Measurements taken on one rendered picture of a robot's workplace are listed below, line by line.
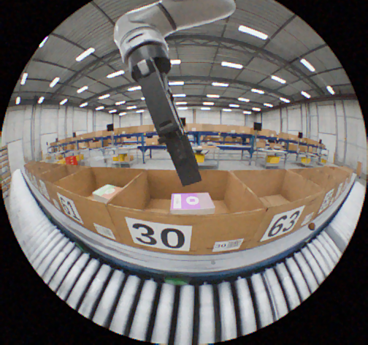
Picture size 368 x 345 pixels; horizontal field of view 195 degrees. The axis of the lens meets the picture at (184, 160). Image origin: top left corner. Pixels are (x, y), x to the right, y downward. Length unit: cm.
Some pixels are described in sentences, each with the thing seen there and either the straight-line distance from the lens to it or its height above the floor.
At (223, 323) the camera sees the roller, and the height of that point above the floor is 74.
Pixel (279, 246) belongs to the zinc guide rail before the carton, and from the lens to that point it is 45.
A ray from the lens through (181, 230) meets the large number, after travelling 26.
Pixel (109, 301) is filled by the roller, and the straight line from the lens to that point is 52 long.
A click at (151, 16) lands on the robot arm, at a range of 28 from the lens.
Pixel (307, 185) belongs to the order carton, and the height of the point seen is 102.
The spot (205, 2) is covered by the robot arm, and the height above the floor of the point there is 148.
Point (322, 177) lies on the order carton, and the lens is 105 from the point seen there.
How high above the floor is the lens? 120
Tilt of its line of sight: 14 degrees down
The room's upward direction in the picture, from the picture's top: straight up
